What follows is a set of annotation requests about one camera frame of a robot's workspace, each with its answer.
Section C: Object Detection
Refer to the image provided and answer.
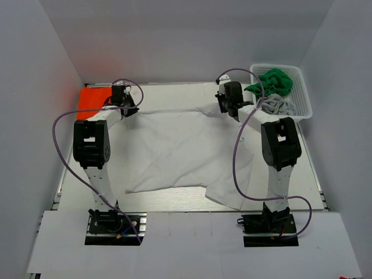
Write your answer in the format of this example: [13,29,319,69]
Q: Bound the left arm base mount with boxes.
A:
[85,209,146,246]

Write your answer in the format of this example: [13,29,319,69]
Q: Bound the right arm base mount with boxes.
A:
[237,214,299,248]

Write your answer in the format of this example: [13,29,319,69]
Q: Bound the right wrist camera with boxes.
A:
[215,74,231,87]

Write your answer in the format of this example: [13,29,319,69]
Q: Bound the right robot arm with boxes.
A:
[215,80,302,232]

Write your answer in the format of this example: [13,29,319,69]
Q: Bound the grey t shirt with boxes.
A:
[258,94,296,116]

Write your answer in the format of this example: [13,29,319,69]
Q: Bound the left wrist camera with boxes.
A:
[123,85,132,96]

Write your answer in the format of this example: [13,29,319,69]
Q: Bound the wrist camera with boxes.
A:
[215,74,231,87]
[123,85,132,96]

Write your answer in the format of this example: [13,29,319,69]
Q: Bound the white t shirt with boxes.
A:
[123,104,253,210]

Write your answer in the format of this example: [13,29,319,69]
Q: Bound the green t shirt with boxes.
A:
[244,68,294,98]

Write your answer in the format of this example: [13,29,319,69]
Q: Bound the folded orange t shirt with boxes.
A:
[78,87,112,110]

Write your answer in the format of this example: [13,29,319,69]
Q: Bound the white plastic basket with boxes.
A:
[250,63,313,122]

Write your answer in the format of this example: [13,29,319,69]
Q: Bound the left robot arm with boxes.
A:
[73,83,139,212]

